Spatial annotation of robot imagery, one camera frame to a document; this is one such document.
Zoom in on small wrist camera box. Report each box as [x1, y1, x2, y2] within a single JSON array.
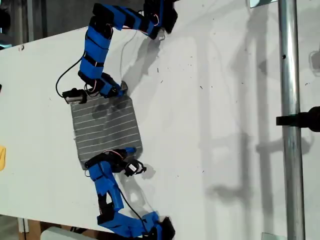
[[123, 160, 148, 178], [61, 87, 87, 104]]

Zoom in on grey striped towel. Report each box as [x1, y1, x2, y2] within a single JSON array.
[[70, 96, 144, 172]]

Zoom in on black post clamp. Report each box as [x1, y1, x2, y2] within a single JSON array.
[[275, 106, 320, 132]]

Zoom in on wooden table leg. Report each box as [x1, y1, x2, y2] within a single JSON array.
[[25, 219, 42, 240]]

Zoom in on steel post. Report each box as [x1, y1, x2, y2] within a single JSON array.
[[277, 0, 306, 240]]

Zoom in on yellow object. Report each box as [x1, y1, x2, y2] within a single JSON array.
[[0, 144, 7, 172]]

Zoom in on black camera cable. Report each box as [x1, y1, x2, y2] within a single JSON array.
[[113, 172, 149, 226], [55, 57, 85, 97]]

